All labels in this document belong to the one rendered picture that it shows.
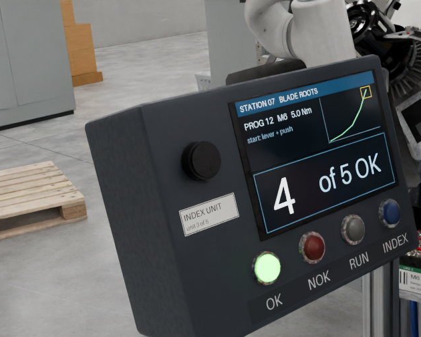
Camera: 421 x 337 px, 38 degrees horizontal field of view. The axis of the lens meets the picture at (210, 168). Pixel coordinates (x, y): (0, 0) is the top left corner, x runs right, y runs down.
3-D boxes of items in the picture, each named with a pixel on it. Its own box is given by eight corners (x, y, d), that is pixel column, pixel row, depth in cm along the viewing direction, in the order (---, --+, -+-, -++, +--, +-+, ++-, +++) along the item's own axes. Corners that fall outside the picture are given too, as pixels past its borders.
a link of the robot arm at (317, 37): (295, 79, 104) (341, 80, 98) (275, 5, 98) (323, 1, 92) (321, 57, 109) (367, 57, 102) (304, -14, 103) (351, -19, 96)
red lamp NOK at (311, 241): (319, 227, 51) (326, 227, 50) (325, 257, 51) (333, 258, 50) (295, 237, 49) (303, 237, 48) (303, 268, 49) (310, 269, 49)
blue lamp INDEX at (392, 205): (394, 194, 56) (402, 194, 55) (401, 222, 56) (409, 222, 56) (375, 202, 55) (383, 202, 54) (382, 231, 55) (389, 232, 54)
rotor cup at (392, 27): (354, 42, 140) (323, 9, 132) (413, 19, 130) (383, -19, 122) (351, 93, 133) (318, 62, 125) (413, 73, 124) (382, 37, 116)
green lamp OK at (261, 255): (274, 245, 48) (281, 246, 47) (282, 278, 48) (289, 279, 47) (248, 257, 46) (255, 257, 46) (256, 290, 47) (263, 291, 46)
